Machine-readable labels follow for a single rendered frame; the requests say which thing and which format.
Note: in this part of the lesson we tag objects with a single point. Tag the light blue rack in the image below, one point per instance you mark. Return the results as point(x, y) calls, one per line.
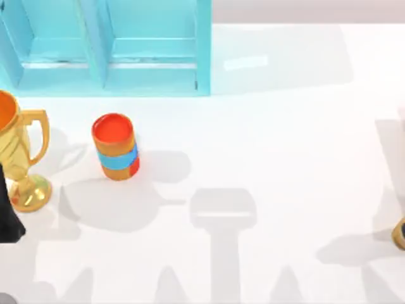
point(152, 47)

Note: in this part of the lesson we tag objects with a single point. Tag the gold and black round object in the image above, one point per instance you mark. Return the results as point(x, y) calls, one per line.
point(400, 235)

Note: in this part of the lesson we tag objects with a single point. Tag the gold trophy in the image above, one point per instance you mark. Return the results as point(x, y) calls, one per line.
point(12, 139)

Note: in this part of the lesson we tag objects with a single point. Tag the orange and blue can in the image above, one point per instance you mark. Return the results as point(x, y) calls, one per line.
point(117, 149)

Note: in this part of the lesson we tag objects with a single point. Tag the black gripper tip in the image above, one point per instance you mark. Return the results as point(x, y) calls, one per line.
point(8, 215)

